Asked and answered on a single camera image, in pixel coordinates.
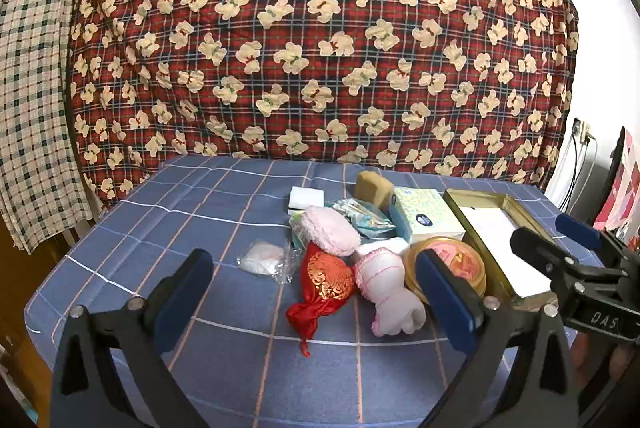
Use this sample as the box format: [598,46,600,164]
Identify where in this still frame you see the green tissue packet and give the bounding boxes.
[289,212,308,254]

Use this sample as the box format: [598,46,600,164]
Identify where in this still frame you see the green and cream checked cloth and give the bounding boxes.
[0,0,96,254]

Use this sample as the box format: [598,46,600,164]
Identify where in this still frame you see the brown sponge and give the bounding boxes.
[355,170,394,211]

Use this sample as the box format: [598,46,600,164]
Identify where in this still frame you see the frilly white socks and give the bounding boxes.
[354,250,427,338]

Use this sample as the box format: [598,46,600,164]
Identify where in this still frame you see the patterned white tissue box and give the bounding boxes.
[389,188,467,245]

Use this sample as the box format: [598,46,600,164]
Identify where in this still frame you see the red plaid bear-print blanket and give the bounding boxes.
[65,0,581,209]

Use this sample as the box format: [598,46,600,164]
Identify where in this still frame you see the pink fluffy puff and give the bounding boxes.
[300,205,362,256]

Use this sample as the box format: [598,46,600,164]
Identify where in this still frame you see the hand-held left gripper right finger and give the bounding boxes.
[414,249,583,428]

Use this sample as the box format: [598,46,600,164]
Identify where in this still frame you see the black power cable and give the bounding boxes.
[562,135,581,211]

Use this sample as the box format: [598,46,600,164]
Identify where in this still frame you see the red embroidered pouch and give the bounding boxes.
[286,242,357,356]

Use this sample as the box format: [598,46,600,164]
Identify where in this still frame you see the clear plastic bag white contents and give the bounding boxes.
[237,239,293,284]

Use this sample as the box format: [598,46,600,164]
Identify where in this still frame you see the round gold tin pink lid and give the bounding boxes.
[404,237,487,306]

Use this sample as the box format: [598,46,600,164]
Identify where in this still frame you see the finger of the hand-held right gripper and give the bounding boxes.
[510,227,586,291]
[554,212,626,259]

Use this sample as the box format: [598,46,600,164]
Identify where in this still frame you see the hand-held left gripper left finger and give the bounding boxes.
[50,248,216,428]

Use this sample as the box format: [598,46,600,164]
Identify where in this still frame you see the blue plaid bed sheet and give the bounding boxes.
[24,155,608,428]

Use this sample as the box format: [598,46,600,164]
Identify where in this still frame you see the white power cable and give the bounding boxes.
[582,135,600,199]

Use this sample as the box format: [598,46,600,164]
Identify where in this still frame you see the teal cotton swab packet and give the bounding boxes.
[331,198,396,240]

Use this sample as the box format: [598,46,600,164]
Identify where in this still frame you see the white sponge block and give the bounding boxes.
[289,186,325,215]

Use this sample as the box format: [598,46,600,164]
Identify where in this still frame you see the rectangular gold tin box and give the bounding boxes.
[442,188,568,309]

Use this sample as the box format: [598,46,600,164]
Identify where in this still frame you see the white cloth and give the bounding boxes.
[357,236,412,259]

